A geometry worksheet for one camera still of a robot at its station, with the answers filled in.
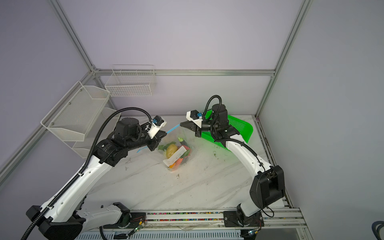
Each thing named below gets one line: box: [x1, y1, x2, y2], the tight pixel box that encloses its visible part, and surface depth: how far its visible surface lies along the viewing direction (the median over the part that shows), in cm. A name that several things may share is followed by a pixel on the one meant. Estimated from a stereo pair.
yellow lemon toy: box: [166, 144, 178, 159], surface depth 86 cm
